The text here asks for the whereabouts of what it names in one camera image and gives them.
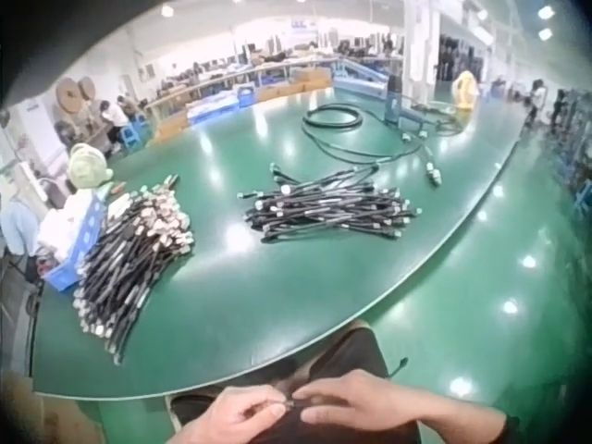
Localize person's left hand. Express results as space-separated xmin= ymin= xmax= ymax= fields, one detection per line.
xmin=174 ymin=385 xmax=289 ymax=444

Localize person's right hand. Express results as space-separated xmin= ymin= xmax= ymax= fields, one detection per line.
xmin=292 ymin=369 xmax=446 ymax=426

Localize black cable with metal connector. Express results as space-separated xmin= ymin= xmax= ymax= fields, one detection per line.
xmin=275 ymin=355 xmax=410 ymax=413

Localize person's legs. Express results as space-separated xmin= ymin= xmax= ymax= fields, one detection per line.
xmin=168 ymin=321 xmax=423 ymax=444

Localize cardboard carton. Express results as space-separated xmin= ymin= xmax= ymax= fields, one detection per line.
xmin=0 ymin=369 xmax=105 ymax=444

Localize blue plastic crate with cloths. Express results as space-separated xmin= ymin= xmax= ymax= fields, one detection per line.
xmin=37 ymin=188 xmax=111 ymax=293

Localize green desk fan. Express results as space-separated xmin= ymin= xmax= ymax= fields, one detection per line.
xmin=67 ymin=142 xmax=115 ymax=191

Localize blue bench machine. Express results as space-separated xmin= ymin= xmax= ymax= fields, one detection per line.
xmin=382 ymin=72 xmax=446 ymax=132

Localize blue plastic stool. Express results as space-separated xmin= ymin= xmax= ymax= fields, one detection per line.
xmin=117 ymin=114 xmax=152 ymax=151

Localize metal storage rack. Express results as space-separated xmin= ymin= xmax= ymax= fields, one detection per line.
xmin=548 ymin=85 xmax=592 ymax=221

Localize yellow fan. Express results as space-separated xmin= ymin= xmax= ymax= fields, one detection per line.
xmin=450 ymin=70 xmax=480 ymax=113

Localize workbench with crates and cartons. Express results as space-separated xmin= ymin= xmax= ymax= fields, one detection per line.
xmin=145 ymin=49 xmax=404 ymax=142

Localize pile of black connector cables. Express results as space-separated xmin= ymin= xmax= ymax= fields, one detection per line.
xmin=71 ymin=183 xmax=197 ymax=367

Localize heap of short black cables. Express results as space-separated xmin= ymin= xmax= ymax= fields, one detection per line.
xmin=236 ymin=165 xmax=425 ymax=244

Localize long coiled black cable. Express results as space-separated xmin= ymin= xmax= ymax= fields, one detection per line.
xmin=301 ymin=102 xmax=464 ymax=187

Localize wooden cable reels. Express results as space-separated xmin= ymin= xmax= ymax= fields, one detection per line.
xmin=54 ymin=75 xmax=102 ymax=115

